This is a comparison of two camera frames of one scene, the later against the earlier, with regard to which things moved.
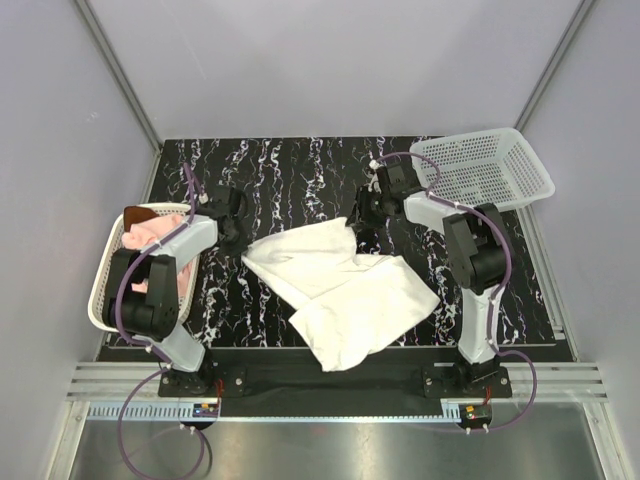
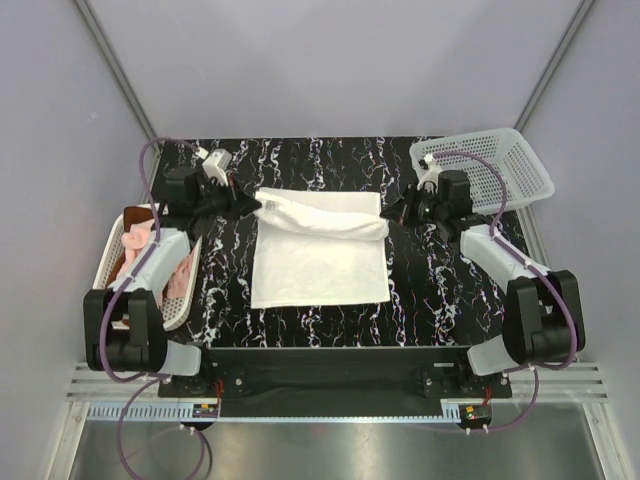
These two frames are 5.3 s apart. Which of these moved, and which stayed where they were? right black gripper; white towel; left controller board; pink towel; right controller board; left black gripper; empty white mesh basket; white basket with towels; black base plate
Moved: right black gripper; white towel; left black gripper
Stayed: white basket with towels; empty white mesh basket; right controller board; black base plate; pink towel; left controller board
